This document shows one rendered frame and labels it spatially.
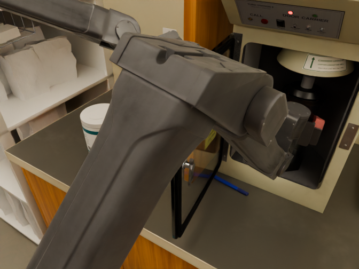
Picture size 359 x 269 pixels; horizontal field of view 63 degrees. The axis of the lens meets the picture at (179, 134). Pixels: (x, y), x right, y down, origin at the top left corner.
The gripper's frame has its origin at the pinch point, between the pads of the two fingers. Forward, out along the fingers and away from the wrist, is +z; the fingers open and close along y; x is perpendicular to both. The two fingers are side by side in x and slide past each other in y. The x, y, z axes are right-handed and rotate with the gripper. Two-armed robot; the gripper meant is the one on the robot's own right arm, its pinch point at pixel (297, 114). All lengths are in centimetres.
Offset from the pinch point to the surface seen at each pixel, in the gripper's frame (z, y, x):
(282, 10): -17.2, 6.0, -27.5
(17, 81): -8, 115, 18
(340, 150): -7.5, -12.0, 2.4
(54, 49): 14, 115, 9
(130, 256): -31, 35, 52
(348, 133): -7.9, -12.2, -2.7
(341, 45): -8.9, -4.8, -21.5
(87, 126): -23, 56, 13
